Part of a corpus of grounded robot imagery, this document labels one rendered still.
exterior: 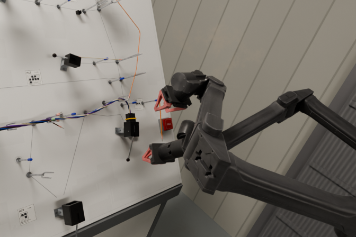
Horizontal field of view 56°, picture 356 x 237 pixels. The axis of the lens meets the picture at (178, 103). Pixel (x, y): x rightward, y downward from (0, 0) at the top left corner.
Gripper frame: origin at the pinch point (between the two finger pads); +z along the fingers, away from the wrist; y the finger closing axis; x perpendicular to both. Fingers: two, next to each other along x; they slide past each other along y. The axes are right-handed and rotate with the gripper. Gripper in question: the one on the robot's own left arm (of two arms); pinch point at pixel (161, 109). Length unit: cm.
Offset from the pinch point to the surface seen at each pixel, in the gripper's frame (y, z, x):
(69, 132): 21.6, 23.9, -3.2
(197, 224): -129, 110, 24
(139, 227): -26, 58, 26
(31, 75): 35.5, 16.4, -19.1
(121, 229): -13, 54, 26
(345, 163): -134, -9, 30
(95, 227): 10.9, 37.9, 26.4
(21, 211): 37, 34, 19
